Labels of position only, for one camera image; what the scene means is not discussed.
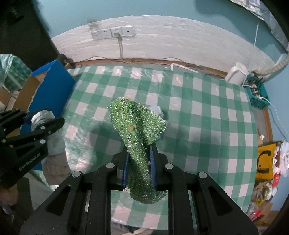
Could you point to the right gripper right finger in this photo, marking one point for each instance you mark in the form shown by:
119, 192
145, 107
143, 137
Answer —
197, 204

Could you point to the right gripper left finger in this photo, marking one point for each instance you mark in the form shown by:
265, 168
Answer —
82, 203

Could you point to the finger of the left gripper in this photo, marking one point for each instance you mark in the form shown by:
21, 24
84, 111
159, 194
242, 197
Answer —
40, 133
12, 120

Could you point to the white grey patterned cloth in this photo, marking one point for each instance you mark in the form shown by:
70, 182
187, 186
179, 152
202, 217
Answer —
53, 138

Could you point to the pink packaged cloth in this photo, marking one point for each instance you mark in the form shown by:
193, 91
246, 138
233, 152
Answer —
55, 168

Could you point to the green sparkly scouring cloth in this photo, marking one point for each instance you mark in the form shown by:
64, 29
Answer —
139, 127

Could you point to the person's left hand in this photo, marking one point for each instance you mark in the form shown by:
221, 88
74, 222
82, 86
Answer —
9, 196

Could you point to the blue cardboard box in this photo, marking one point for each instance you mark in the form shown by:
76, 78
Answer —
47, 88

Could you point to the green checkered covered chair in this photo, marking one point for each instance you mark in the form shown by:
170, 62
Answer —
14, 72

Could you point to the green checkered tablecloth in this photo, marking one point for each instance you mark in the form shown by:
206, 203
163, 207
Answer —
210, 123

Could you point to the black cylinder object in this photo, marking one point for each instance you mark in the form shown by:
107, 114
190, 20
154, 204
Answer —
62, 59

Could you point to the yellow black bag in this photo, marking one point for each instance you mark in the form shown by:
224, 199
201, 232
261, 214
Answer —
265, 162

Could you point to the grey rolled sock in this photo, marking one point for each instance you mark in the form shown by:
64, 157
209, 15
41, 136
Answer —
157, 110

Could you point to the teal plastic basket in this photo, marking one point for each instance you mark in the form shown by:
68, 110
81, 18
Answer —
256, 92

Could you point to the white electric kettle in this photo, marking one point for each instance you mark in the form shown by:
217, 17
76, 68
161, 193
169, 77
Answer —
237, 74

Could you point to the silver foil curtain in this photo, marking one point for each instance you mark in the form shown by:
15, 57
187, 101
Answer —
259, 9

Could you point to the white wall socket strip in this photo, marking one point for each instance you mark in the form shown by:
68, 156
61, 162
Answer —
114, 32

